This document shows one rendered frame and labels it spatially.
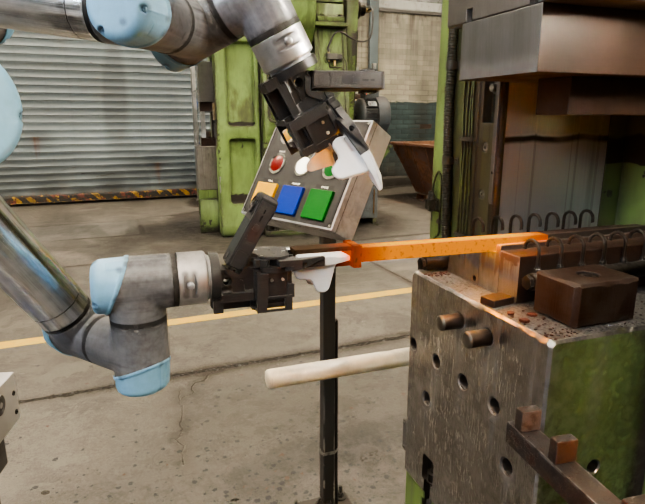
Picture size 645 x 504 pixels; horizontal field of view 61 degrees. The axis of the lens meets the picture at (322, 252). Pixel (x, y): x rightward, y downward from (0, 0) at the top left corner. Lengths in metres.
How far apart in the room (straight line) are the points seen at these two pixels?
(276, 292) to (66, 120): 7.94
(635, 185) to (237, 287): 0.93
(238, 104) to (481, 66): 4.80
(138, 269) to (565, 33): 0.69
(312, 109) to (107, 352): 0.43
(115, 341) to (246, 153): 4.99
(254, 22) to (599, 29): 0.52
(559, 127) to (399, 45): 8.86
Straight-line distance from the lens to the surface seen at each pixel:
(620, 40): 1.00
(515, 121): 1.20
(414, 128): 10.19
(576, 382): 0.86
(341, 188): 1.25
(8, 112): 0.59
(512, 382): 0.88
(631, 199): 1.40
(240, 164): 5.70
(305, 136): 0.77
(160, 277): 0.75
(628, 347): 0.90
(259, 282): 0.77
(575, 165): 1.32
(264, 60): 0.76
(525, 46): 0.92
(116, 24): 0.66
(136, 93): 8.65
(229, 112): 5.68
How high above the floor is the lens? 1.21
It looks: 14 degrees down
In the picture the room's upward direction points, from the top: straight up
